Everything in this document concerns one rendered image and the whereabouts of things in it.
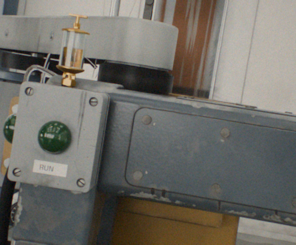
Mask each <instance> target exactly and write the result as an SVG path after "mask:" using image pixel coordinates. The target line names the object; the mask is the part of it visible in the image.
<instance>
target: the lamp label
mask: <svg viewBox="0 0 296 245"><path fill-rule="evenodd" d="M67 169H68V165H65V164H59V163H52V162H46V161H42V160H36V159H35V162H34V169H33V172H38V173H42V174H48V175H56V176H63V177H66V176H67Z"/></svg>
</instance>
